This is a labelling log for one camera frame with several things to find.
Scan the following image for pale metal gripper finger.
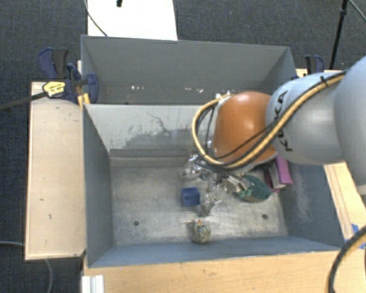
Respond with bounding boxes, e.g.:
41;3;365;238
198;193;214;216
204;196;223;218

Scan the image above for blue block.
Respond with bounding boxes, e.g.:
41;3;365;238
181;186;201;208

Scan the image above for speckled grey-green ball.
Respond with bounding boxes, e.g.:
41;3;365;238
187;219;212;245

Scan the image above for dark green round disc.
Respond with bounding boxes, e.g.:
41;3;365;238
235;174;273;203

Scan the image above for clear plastic thing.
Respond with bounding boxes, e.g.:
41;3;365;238
182;155;203;180

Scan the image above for grey metal bin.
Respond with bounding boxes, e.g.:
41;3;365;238
80;34;346;269

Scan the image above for purple and white box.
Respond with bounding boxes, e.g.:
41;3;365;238
264;155;294;192

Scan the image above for pale wood board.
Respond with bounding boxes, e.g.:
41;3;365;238
24;81;87;261

